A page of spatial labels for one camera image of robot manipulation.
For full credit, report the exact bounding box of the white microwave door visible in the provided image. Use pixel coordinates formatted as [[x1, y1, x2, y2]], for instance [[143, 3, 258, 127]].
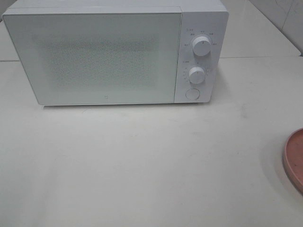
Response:
[[4, 13, 181, 105]]

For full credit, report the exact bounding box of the pink round plate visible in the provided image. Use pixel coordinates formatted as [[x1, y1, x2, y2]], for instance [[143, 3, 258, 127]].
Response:
[[283, 128, 303, 194]]

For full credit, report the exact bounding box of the white upper power knob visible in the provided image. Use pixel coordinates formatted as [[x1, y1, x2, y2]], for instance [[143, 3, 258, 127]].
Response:
[[192, 34, 212, 57]]

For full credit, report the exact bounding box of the white lower timer knob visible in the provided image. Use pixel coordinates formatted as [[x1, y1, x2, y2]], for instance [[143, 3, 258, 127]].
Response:
[[188, 67, 206, 84]]

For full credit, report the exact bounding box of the round white door button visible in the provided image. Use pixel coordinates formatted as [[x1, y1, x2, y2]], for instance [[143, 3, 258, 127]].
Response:
[[186, 88, 200, 100]]

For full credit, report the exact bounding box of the white microwave oven body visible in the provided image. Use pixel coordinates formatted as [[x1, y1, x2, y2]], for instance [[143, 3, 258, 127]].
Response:
[[2, 0, 229, 103]]

